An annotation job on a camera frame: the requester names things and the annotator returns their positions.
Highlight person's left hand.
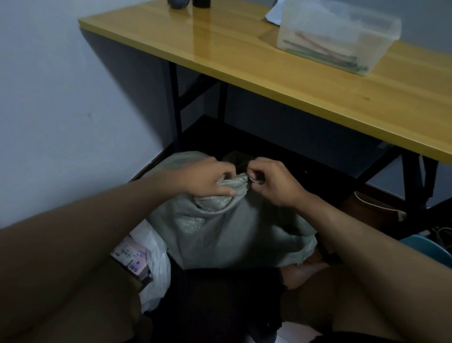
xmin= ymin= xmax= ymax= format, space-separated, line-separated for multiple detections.
xmin=166 ymin=156 xmax=237 ymax=198

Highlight yellow wooden desk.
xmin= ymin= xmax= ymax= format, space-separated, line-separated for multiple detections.
xmin=77 ymin=0 xmax=452 ymax=165

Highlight clear plastic box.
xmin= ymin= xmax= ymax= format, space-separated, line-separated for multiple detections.
xmin=276 ymin=0 xmax=403 ymax=77

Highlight black metal desk leg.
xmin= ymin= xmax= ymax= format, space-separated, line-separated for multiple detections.
xmin=356 ymin=145 xmax=452 ymax=237
xmin=168 ymin=62 xmax=229 ymax=156

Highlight person's right forearm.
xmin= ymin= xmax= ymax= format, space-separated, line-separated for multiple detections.
xmin=296 ymin=192 xmax=452 ymax=343

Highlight white bag with red print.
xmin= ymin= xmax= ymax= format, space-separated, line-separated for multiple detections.
xmin=127 ymin=219 xmax=172 ymax=313

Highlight black shorts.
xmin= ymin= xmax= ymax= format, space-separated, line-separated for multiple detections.
xmin=123 ymin=267 xmax=407 ymax=343

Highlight blue plastic bucket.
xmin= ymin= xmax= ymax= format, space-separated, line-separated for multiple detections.
xmin=399 ymin=235 xmax=452 ymax=269

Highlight person's leg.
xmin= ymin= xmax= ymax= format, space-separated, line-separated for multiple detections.
xmin=281 ymin=261 xmax=407 ymax=343
xmin=28 ymin=261 xmax=153 ymax=343

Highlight white tissue sheet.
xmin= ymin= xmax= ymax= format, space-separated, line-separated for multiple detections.
xmin=265 ymin=0 xmax=287 ymax=26

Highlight person's right hand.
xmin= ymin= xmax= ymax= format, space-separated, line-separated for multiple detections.
xmin=247 ymin=156 xmax=311 ymax=209

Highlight person's left leg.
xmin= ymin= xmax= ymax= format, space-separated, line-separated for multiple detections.
xmin=28 ymin=261 xmax=153 ymax=343

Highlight grey woven sack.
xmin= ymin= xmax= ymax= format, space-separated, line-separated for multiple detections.
xmin=139 ymin=151 xmax=318 ymax=271

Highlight bundle of coloured strings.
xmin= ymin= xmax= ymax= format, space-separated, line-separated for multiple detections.
xmin=282 ymin=31 xmax=369 ymax=73

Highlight person's left forearm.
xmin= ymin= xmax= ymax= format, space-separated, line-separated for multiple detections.
xmin=0 ymin=173 xmax=184 ymax=343

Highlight cardboard boxes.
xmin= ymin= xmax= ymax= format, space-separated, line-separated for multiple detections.
xmin=110 ymin=237 xmax=154 ymax=289

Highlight person's right leg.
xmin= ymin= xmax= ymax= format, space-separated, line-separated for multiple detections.
xmin=281 ymin=261 xmax=407 ymax=343

